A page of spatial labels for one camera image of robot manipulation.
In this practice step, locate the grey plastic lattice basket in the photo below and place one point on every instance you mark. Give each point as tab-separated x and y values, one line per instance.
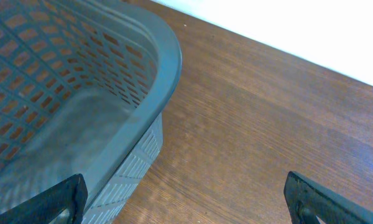
82	88

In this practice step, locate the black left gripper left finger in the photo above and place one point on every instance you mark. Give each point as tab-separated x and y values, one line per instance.
62	203

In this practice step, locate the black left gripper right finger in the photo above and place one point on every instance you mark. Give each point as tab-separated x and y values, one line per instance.
310	202

